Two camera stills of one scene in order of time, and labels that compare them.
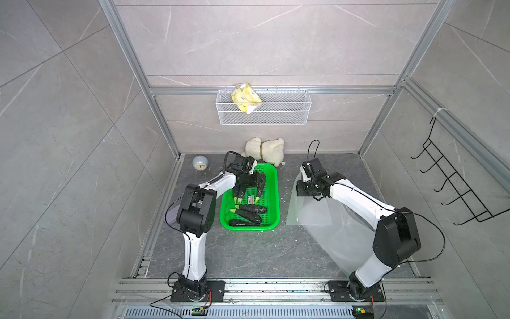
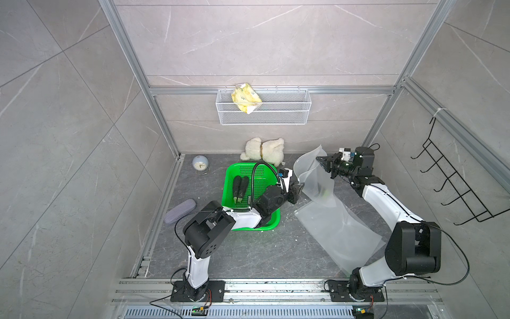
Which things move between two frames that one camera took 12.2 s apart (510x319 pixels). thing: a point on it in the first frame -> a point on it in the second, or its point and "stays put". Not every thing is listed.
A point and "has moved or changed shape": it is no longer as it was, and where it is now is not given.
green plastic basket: (270, 199) stays put
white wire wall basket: (277, 107) stays put
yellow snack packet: (246, 97) stays put
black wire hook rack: (480, 212) stays put
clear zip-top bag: (307, 211) has moved or changed shape
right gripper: (299, 191) -> (331, 163)
